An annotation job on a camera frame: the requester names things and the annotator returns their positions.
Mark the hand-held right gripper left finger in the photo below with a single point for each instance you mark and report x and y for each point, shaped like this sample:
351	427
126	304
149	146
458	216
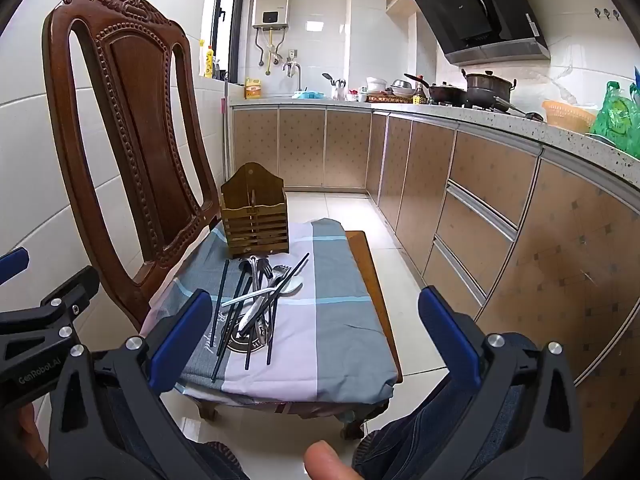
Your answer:
180	340

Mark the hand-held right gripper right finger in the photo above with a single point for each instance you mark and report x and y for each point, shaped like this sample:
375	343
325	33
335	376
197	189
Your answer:
445	330

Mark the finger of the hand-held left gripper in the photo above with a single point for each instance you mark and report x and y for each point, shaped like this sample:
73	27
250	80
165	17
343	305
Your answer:
12	262
75	287

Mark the bunch of black chopsticks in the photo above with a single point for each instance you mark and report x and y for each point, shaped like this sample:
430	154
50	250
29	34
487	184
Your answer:
221	300

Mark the metal fork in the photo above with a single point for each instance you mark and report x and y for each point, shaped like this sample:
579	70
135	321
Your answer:
281	271

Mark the white plastic spoon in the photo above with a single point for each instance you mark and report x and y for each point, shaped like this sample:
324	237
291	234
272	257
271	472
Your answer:
294	285

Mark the wooden utensil holder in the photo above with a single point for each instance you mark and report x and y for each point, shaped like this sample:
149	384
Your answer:
255	230

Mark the person's left hand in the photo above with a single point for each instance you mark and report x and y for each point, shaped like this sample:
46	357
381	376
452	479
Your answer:
32	430

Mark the person's right hand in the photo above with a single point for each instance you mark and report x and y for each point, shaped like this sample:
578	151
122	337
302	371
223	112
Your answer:
330	462

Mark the low wooden table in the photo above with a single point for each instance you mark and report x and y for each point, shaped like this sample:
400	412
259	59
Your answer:
367	280

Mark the grey and pink checked cloth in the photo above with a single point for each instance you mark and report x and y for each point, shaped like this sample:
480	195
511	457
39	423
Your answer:
340	340

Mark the tan kitchen counter cabinets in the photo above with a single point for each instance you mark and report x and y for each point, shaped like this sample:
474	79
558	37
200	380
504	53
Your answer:
490	200

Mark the carved wooden chair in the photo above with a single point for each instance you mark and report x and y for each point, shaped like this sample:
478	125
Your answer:
135	110

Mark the metal cooking spatula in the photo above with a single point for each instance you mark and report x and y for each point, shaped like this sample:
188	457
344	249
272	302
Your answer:
520	110

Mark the dark soy sauce bottle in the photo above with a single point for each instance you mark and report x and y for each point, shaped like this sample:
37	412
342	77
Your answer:
419	96

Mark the black wok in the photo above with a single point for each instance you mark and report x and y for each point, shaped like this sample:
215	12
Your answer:
445	94

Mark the woven tray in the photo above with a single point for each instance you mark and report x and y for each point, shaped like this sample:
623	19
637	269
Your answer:
387	99

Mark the dark cooking pot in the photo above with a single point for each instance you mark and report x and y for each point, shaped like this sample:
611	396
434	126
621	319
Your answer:
487	90

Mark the orange plastic basket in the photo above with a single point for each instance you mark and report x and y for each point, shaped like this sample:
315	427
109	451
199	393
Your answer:
567	117

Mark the stack of white bowls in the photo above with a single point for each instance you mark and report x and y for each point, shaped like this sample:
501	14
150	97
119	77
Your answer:
376	85

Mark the white cup with kitchen tools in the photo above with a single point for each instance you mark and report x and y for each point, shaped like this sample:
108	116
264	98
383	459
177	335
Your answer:
339	91

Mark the yellow detergent bottle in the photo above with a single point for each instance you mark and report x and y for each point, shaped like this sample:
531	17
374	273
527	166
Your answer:
208	62

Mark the yellow oil jug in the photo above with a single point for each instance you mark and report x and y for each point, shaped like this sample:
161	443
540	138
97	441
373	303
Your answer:
254	89

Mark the green plastic bag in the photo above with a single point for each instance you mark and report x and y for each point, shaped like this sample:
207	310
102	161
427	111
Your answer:
617	120

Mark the blue plastic basin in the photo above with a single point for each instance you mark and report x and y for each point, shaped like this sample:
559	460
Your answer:
307	95

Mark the metal sink faucet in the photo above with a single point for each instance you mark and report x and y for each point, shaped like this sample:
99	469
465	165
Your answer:
295	67

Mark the water heater pipes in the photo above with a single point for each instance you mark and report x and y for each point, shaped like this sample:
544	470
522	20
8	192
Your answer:
271	50

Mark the dark framed window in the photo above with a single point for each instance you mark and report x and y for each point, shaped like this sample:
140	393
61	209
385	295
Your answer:
227	20

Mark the black range hood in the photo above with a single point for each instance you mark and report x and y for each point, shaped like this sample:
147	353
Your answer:
475	10

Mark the white wall water heater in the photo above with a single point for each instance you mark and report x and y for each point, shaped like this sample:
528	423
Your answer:
272	2

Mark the metal wall hooks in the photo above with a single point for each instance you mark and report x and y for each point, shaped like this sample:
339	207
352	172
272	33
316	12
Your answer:
607	13

